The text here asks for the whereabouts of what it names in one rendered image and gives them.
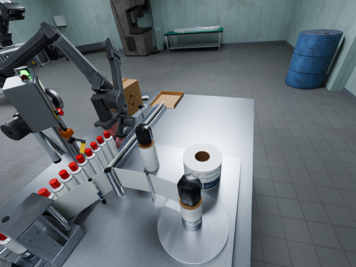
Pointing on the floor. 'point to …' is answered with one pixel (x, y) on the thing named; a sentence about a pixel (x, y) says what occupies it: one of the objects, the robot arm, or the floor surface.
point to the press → (132, 26)
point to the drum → (312, 58)
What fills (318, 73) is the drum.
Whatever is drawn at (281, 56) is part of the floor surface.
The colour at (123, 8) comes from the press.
